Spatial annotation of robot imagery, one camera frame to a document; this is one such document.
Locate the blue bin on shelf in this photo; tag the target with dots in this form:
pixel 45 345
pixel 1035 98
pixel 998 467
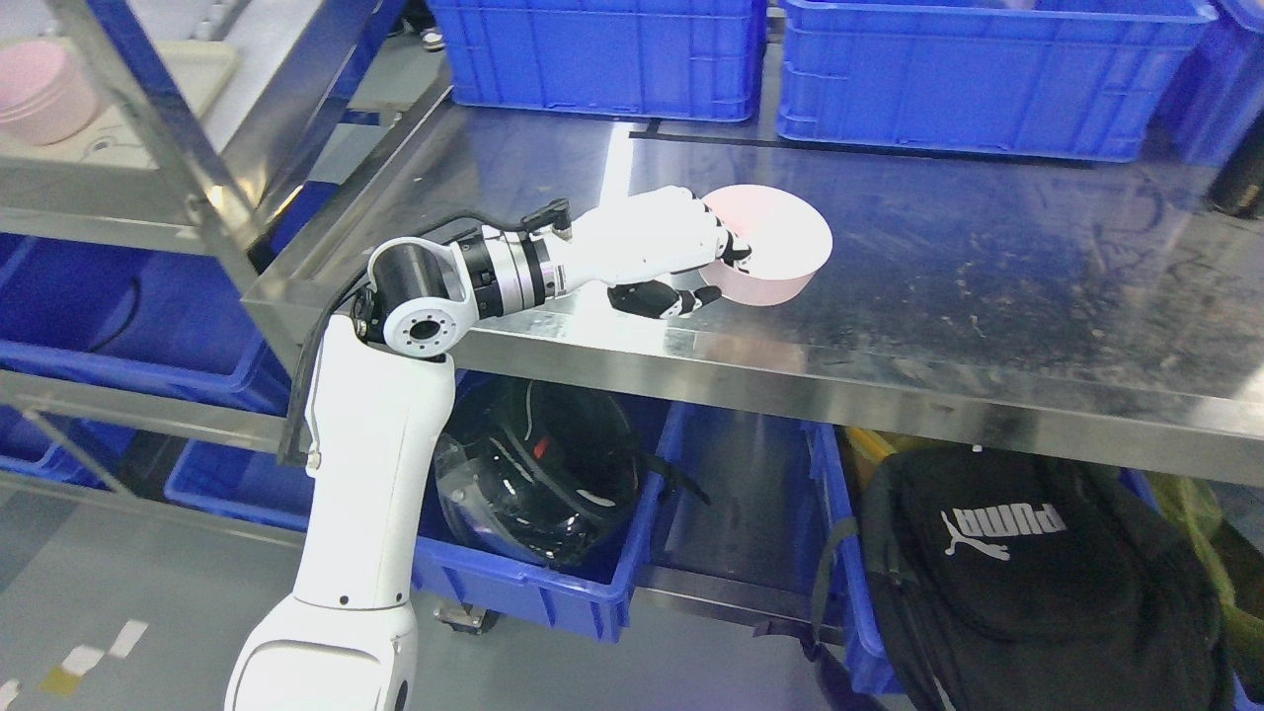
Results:
pixel 162 323

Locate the blue crate on table right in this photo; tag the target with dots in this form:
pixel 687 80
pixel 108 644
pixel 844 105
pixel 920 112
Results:
pixel 1076 80

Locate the stainless steel shelf rack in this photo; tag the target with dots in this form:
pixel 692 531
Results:
pixel 215 112

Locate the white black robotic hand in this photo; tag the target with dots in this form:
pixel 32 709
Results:
pixel 629 245

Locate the black puma backpack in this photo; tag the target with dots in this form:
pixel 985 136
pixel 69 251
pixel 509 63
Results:
pixel 1002 580

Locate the blue bin behind backpack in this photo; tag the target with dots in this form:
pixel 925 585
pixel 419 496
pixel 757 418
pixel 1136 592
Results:
pixel 849 600

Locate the stack of pink bowls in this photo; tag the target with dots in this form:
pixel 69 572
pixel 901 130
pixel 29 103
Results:
pixel 47 94

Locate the blue bin holding helmet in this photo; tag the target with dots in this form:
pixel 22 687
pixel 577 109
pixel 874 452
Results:
pixel 589 600

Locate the blue crate far right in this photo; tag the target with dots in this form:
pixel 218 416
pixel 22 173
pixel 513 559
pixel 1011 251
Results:
pixel 1216 95

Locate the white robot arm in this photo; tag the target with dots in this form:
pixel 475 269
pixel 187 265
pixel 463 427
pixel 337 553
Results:
pixel 374 389

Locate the stainless steel table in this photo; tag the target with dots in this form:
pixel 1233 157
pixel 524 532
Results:
pixel 1096 312

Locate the blue crate on table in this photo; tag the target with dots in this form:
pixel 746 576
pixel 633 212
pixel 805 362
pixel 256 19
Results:
pixel 1076 80
pixel 688 60

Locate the blue crate on table left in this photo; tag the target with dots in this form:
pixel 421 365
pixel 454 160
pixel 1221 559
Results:
pixel 688 60

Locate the blue bin lower shelf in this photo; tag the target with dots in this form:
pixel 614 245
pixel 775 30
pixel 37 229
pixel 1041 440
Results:
pixel 242 484

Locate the pink plastic bowl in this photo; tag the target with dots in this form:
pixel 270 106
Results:
pixel 789 239

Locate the black helmet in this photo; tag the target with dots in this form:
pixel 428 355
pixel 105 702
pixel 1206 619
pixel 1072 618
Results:
pixel 543 472

